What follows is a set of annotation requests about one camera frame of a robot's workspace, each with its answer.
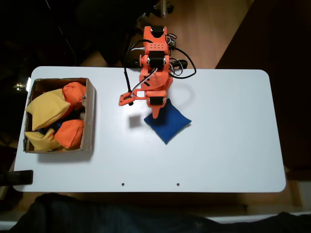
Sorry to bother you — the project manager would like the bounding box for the cardboard box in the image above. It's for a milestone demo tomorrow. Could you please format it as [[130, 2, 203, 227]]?
[[23, 77, 97, 153]]

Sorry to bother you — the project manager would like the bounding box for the orange bean bag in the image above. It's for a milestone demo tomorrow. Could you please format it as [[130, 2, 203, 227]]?
[[53, 119, 85, 149], [62, 82, 87, 110]]

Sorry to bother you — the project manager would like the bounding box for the red bean bag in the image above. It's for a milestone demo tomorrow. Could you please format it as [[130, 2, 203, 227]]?
[[63, 104, 75, 119]]

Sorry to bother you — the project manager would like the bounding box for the dark blue bean bag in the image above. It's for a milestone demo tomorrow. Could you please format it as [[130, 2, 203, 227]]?
[[36, 120, 63, 135]]

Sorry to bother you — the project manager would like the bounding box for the large yellow bean bag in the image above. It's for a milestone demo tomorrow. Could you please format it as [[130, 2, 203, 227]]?
[[25, 88, 71, 131]]

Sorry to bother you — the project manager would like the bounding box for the small yellow bean bag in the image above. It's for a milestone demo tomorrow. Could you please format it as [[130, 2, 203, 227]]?
[[24, 128, 63, 151]]

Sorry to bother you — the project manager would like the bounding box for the office chair base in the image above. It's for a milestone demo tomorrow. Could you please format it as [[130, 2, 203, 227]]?
[[136, 0, 174, 19]]

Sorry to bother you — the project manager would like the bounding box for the dark navy fabric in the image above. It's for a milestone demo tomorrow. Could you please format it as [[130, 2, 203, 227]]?
[[9, 193, 311, 233]]

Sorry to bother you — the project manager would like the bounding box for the black table clamp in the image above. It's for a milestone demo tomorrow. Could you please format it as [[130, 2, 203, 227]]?
[[0, 169, 34, 186]]

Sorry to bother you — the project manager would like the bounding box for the orange camera mount with camera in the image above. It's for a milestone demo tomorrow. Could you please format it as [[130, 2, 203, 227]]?
[[118, 90, 146, 107]]

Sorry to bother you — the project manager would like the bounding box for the black power cable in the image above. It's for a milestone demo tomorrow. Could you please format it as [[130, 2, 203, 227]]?
[[169, 46, 197, 80]]

